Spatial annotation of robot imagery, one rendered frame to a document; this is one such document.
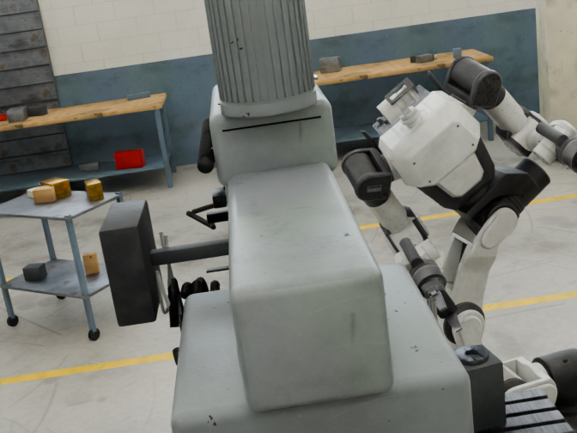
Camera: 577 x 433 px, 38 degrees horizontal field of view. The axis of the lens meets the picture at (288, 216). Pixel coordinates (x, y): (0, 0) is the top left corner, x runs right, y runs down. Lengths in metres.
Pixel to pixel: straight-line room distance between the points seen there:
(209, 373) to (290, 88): 0.59
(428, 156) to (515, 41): 7.61
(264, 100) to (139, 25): 7.92
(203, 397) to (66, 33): 8.49
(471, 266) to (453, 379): 1.40
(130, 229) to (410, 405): 0.67
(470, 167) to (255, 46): 1.08
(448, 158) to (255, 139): 0.88
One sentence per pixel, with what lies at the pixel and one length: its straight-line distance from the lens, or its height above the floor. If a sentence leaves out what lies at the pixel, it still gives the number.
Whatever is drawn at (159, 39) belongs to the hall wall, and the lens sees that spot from 9.56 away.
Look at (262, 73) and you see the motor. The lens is 1.66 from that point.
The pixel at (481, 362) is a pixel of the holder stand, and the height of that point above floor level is 1.11.
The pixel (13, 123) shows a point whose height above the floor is 0.88.
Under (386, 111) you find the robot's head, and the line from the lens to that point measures 2.47.
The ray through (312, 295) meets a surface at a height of 1.74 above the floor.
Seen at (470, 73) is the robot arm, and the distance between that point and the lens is 2.56.
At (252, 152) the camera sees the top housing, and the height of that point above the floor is 1.80.
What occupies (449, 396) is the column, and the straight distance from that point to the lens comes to 1.32.
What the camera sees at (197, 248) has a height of 1.63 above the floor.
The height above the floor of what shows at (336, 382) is 1.60.
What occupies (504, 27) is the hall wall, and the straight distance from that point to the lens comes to 10.00.
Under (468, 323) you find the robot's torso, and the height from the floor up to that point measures 1.02.
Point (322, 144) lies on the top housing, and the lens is 1.79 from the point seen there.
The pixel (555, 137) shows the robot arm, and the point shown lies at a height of 1.61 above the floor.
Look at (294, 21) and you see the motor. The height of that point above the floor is 2.06.
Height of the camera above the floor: 2.20
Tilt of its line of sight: 18 degrees down
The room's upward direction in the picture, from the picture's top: 8 degrees counter-clockwise
